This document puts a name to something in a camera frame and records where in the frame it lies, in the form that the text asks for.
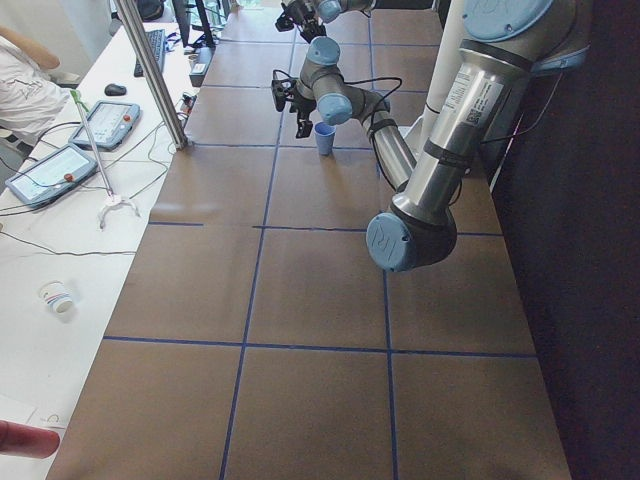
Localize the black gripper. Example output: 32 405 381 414
299 16 321 36
291 93 316 139

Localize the blue plastic cup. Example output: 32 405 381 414
314 122 336 156

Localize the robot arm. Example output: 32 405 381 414
274 1 593 272
288 0 376 41

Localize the paper cup on side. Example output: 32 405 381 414
38 280 74 314

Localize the black keyboard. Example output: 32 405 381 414
133 29 166 78

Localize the upper teach pendant tablet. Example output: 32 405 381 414
78 100 141 151

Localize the teach pendant tablet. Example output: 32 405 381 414
5 144 98 208
78 100 141 151

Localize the black computer mouse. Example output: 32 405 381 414
104 83 127 97

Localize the white reacher grabber tool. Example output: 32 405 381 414
70 89 140 230

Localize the lower teach pendant tablet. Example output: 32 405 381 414
5 144 98 208

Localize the seated person white shirt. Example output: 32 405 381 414
1 26 71 146

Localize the red cylinder bottle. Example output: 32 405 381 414
0 420 60 459

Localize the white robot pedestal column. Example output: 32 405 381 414
404 0 466 160

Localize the aluminium frame post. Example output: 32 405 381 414
115 0 188 150

